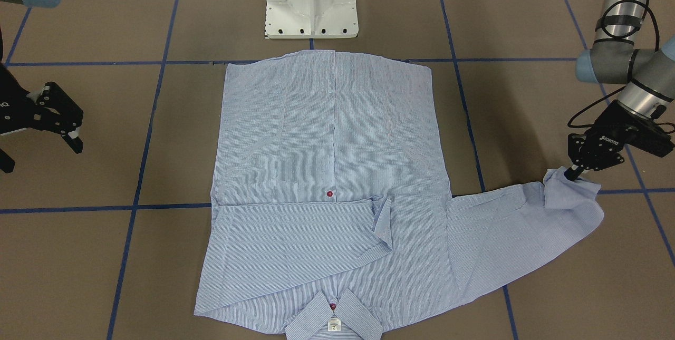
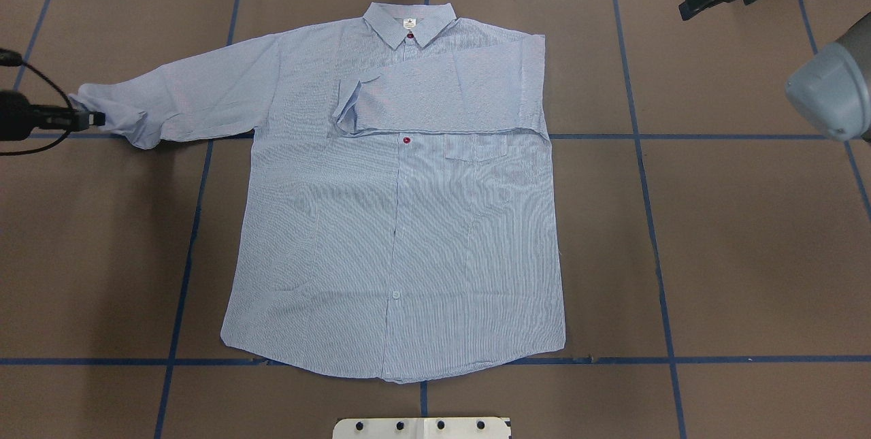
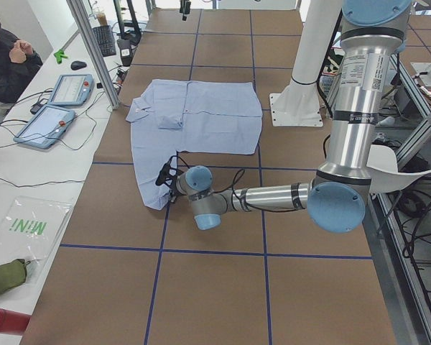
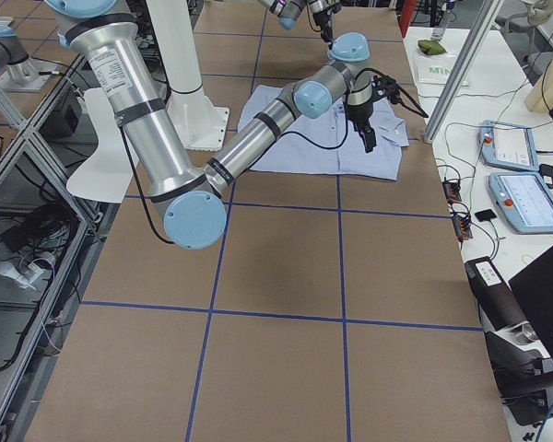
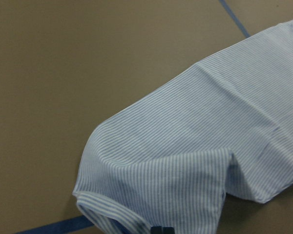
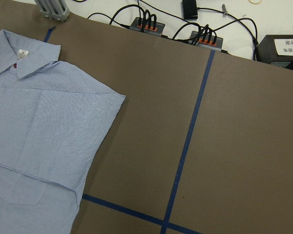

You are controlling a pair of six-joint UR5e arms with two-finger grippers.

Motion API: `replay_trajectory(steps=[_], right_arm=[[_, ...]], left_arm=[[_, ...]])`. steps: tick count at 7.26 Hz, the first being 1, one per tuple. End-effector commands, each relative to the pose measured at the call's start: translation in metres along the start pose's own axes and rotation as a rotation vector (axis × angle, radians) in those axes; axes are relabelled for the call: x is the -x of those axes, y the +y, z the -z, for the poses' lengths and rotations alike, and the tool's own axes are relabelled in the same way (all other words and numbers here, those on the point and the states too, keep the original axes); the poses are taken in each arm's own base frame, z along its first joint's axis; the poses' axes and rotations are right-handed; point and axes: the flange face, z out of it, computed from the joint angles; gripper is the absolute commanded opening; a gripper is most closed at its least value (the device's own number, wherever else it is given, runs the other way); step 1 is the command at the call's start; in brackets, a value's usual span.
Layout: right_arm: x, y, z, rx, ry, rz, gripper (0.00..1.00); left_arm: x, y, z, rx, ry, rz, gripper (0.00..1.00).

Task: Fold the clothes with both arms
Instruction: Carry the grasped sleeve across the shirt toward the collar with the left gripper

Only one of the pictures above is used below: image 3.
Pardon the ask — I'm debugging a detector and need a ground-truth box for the light blue striped shirt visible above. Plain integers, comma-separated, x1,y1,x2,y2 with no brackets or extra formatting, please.
126,79,263,210

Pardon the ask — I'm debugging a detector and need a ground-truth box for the lower blue teach pendant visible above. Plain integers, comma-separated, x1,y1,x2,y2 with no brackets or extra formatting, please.
13,105,75,150

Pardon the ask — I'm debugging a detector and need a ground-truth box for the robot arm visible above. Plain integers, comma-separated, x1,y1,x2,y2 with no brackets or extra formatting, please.
156,1,412,233

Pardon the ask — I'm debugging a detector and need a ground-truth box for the iced coffee cup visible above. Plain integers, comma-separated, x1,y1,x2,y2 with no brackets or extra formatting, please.
94,11,108,26

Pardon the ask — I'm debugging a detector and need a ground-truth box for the green plastic clamp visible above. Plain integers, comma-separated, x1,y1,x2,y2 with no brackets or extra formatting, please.
53,49,68,65

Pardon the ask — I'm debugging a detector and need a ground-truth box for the white paper sheet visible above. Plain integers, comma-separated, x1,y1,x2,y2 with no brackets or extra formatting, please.
366,144,431,194

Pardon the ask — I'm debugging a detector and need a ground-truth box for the upper blue teach pendant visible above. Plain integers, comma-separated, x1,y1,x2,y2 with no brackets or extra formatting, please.
47,74,94,107

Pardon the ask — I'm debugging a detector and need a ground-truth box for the aluminium frame post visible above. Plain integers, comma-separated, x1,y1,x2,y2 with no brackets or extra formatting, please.
66,0,120,110

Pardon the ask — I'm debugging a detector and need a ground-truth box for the clear plastic MiNi bag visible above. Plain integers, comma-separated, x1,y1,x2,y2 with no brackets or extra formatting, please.
0,196,73,284

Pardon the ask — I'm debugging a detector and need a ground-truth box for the red bottle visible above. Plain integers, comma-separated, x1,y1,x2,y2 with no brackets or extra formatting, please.
0,308,31,336

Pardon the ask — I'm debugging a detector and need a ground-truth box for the blue teach pendant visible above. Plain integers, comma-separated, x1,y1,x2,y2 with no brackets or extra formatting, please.
13,105,75,150
47,74,94,107

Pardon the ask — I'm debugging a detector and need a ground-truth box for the black keyboard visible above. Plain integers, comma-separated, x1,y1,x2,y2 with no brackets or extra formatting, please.
92,25,116,57

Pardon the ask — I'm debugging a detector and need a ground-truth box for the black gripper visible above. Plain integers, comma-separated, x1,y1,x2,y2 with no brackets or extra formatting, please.
155,162,182,196
180,0,191,21

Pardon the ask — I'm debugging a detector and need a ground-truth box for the seated person in black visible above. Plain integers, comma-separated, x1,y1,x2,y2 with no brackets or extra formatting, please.
0,22,43,104

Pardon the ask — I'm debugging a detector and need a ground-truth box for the black computer mouse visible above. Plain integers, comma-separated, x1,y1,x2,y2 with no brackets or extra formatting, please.
70,60,87,70

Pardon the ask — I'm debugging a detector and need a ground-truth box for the green folded cloth pouch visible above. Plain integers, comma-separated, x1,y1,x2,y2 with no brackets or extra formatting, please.
0,259,33,296

